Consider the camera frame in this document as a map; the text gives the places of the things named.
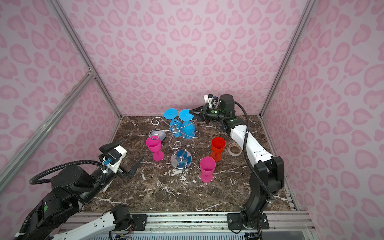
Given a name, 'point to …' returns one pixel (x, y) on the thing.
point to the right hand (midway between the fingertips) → (191, 111)
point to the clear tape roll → (232, 154)
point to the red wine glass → (218, 144)
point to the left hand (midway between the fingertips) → (130, 145)
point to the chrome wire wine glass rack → (180, 159)
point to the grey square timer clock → (161, 133)
